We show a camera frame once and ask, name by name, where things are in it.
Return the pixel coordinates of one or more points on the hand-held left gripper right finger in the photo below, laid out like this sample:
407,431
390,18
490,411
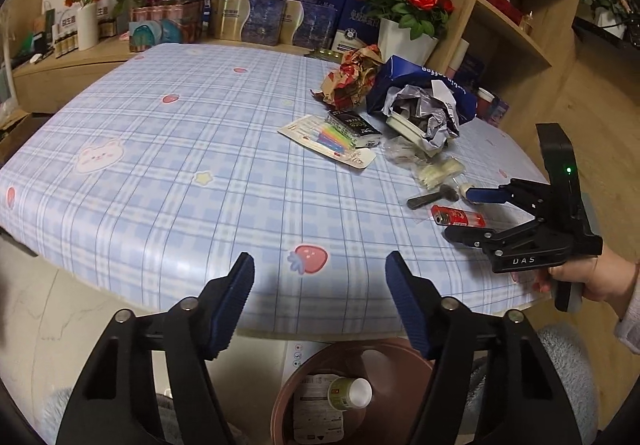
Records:
410,305

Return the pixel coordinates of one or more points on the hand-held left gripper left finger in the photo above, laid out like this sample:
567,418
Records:
232,305

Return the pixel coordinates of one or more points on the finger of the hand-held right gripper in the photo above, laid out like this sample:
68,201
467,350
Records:
485,195
470,234

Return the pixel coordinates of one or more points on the red lighter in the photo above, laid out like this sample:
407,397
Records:
455,216

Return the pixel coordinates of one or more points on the cream plastic forks pack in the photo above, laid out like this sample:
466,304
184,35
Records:
440,172

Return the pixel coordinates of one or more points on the brown trash bin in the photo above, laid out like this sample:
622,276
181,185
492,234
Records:
380,360

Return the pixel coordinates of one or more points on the clear plastic wrapper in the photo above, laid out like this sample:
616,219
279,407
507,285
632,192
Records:
400,152

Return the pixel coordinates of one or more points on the silver white paper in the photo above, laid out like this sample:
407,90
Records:
425,107

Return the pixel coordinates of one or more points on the blue paper bag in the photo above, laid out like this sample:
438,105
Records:
407,72

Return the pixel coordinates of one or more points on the red brown paper wrapper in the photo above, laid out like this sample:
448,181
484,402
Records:
352,75

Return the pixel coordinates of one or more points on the person's right hand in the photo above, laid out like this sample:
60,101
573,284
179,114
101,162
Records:
607,277

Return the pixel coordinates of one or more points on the small blue box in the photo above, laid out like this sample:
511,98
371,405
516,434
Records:
499,109

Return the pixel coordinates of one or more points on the red cup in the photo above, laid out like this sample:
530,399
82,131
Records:
483,104

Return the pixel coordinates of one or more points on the green label plastic bottle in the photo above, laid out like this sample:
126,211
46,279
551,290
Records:
350,392

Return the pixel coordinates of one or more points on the white paper packaging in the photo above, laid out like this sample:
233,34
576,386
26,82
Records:
312,415

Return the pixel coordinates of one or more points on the black tissue pack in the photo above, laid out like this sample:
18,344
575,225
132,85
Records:
352,122

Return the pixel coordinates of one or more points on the grey fluffy cushion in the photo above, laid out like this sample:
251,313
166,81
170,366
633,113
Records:
570,375

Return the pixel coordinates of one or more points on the white angular vase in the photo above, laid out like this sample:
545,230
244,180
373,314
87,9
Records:
405,45

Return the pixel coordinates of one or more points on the colourful candle pack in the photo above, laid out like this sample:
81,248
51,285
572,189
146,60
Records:
320,137

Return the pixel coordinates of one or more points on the wooden shelf unit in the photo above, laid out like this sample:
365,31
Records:
465,0

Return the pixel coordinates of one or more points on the gold tray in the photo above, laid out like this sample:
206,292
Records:
327,55

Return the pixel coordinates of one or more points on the blue white carton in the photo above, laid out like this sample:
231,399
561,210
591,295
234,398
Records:
352,20

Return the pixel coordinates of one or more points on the teal patterned pouch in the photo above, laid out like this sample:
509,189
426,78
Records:
150,36

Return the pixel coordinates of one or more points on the row of small bottles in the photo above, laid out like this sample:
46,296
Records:
67,42

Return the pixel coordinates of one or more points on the white ribbed vase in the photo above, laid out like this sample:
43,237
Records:
88,27

